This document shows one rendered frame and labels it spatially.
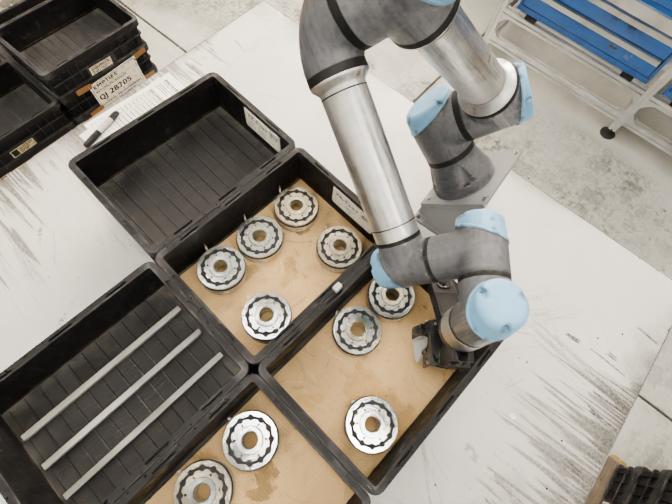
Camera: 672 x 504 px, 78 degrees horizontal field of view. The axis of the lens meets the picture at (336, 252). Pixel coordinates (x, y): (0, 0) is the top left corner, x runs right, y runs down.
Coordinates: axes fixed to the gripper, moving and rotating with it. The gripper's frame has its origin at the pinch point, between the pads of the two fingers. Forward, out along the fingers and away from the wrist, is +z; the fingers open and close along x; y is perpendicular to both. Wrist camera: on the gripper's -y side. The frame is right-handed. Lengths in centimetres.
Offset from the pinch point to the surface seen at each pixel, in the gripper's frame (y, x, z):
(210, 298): -5.3, -46.6, 2.4
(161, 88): -73, -77, 16
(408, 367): 5.7, -3.5, 2.3
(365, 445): 21.0, -12.3, -0.7
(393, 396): 11.7, -6.6, 2.3
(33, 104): -87, -138, 48
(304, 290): -9.0, -26.7, 2.4
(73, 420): 20, -67, 3
